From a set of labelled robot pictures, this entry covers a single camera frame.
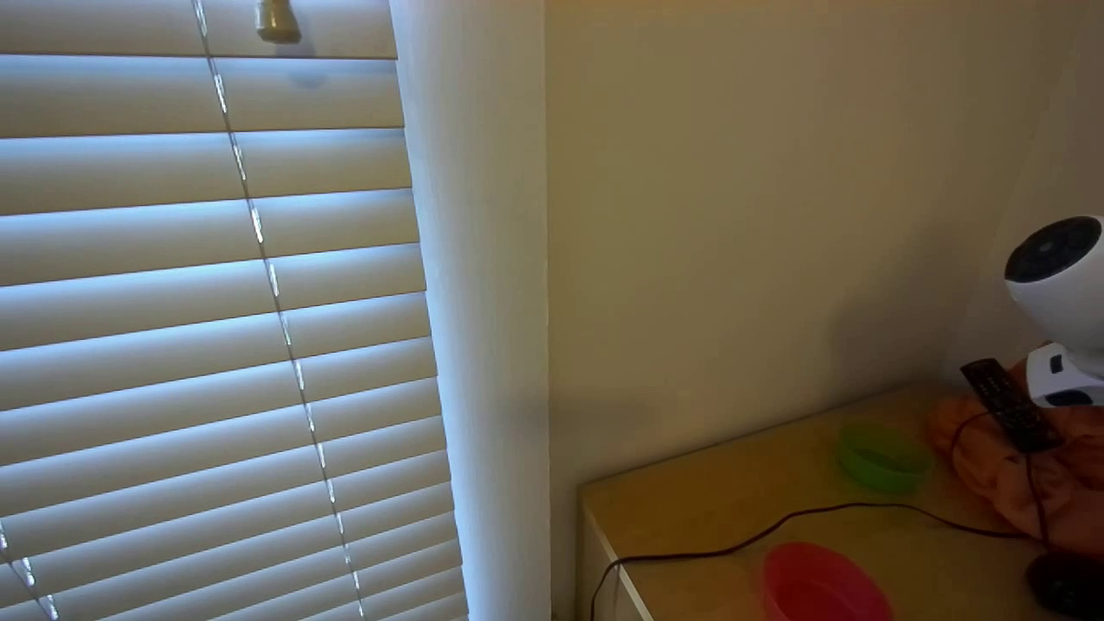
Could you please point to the black remote control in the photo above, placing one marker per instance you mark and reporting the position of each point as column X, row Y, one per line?
column 1006, row 409

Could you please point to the wooden dresser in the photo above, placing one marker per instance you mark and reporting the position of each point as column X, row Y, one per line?
column 711, row 485

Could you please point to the green bowl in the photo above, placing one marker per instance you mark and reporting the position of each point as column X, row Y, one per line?
column 883, row 463

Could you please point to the white window blind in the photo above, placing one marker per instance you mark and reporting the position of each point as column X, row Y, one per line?
column 172, row 288

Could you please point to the pink bowl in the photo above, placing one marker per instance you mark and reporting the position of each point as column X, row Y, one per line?
column 822, row 589

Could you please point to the brass blind knob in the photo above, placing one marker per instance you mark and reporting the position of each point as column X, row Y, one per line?
column 278, row 18

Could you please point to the orange cloth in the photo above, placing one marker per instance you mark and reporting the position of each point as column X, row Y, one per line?
column 977, row 467

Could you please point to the black computer mouse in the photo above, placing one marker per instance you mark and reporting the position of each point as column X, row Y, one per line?
column 1069, row 589

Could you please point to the white window frame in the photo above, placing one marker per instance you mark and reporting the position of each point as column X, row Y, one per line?
column 483, row 288

